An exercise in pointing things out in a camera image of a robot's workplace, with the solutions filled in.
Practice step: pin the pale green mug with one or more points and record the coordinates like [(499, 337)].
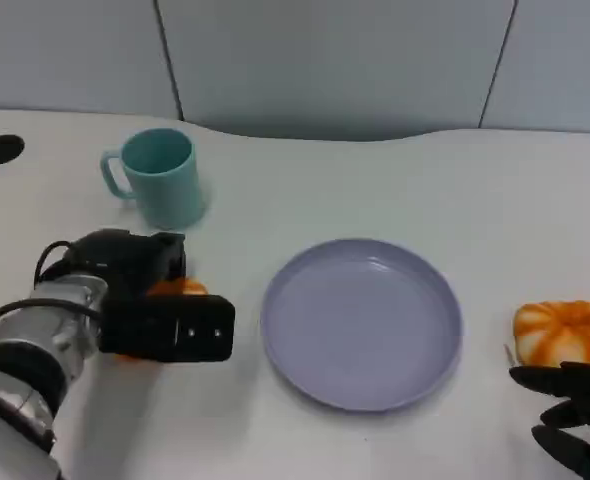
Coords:
[(169, 192)]

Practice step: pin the orange and white bread roll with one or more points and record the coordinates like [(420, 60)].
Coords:
[(185, 287), (562, 332)]

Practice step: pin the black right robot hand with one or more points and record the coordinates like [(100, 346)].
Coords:
[(587, 430)]

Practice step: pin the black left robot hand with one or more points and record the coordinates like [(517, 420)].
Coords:
[(125, 262)]

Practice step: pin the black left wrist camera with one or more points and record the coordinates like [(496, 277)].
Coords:
[(170, 327)]

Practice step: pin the lilac plate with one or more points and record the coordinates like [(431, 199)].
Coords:
[(360, 327)]

